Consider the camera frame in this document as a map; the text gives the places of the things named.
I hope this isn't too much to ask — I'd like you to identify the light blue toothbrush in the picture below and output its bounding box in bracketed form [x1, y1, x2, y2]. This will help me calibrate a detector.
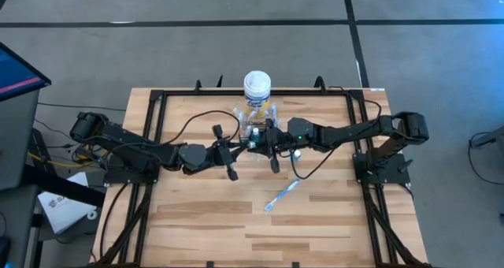
[264, 179, 302, 213]

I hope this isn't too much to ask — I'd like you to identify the white printed booklet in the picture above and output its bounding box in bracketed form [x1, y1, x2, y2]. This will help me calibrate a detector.
[37, 172, 98, 235]

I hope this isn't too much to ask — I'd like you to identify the Lysol wipes canister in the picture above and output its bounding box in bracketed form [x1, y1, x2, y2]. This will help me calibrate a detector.
[243, 69, 272, 119]

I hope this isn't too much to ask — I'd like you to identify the black wire basket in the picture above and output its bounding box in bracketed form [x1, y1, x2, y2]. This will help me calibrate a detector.
[238, 117, 278, 149]

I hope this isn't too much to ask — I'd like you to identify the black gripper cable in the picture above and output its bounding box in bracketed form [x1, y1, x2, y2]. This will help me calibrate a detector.
[289, 147, 339, 181]
[165, 110, 242, 147]

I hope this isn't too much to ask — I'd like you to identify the orange white toothbrush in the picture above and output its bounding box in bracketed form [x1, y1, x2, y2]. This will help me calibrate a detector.
[232, 106, 247, 139]

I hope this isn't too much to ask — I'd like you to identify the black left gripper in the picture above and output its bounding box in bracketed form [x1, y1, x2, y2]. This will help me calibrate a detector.
[207, 124, 255, 182]

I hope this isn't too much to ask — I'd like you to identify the gray cabinet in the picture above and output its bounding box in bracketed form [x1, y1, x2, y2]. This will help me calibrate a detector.
[0, 88, 40, 191]

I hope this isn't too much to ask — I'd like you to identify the black aluminium table frame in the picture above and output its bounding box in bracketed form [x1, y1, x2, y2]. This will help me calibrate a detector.
[91, 75, 433, 268]

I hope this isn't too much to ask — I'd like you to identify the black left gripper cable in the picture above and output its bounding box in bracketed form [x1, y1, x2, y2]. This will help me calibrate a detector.
[165, 110, 242, 147]

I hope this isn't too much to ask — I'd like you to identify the tilted blue display screen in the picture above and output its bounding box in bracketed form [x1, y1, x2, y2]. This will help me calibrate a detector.
[0, 42, 53, 102]

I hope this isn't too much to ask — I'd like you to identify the gray furniture leg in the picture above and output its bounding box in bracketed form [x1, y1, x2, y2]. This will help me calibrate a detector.
[470, 126, 504, 149]

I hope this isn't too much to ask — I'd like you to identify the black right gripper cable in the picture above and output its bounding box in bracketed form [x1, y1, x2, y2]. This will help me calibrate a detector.
[289, 147, 339, 181]

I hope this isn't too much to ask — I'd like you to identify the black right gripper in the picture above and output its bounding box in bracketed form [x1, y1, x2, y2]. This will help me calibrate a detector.
[255, 119, 291, 174]

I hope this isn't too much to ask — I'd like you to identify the yellow cable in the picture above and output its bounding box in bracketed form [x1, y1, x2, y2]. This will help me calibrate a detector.
[27, 143, 109, 169]

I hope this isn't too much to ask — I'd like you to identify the black desk beam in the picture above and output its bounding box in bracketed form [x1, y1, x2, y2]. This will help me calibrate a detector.
[21, 164, 106, 208]

